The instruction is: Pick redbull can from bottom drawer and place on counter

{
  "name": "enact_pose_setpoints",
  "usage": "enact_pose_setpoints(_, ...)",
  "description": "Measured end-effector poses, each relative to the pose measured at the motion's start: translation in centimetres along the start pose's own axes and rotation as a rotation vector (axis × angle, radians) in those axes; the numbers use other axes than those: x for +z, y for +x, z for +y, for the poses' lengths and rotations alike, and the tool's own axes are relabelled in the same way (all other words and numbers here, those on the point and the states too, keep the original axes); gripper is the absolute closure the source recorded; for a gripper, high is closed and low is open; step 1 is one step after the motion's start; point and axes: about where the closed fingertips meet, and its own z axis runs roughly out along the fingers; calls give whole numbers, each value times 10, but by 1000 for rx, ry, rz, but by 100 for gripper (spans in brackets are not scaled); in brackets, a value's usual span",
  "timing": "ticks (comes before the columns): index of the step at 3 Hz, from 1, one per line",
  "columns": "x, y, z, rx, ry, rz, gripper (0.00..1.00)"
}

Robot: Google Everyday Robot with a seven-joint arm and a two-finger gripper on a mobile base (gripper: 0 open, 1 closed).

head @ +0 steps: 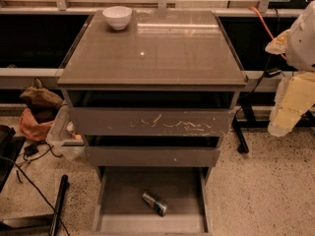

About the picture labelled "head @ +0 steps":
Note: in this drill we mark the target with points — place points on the grey bottom drawer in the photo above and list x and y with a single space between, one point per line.
121 211

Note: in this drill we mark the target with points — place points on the grey drawer cabinet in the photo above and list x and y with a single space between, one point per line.
171 60

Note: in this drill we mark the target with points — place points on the grey top drawer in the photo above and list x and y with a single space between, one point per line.
150 122

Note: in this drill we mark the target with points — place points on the orange cloth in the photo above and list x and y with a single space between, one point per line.
31 129

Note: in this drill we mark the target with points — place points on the clear plastic container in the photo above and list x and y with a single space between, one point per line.
64 139

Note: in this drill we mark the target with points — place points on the grey middle drawer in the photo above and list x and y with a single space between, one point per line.
153 156

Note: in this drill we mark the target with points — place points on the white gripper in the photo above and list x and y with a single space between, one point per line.
302 46

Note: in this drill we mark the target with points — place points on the black table frame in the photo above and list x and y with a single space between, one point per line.
250 122

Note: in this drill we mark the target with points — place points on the black box on rail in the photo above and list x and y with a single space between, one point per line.
269 73

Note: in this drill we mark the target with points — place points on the white ceramic bowl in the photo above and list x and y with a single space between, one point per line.
118 17

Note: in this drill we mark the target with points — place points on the black bin left edge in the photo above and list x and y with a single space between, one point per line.
10 147

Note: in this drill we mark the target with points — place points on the grey drawer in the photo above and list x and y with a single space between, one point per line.
121 211
150 122
153 156

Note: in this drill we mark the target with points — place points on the brown cloth bag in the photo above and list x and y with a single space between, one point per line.
38 97

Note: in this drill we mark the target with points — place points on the black power adapter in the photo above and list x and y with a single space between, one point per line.
30 150

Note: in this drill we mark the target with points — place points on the black metal stand leg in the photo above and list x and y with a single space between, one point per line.
46 223

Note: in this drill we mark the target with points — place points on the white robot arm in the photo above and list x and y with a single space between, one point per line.
300 46

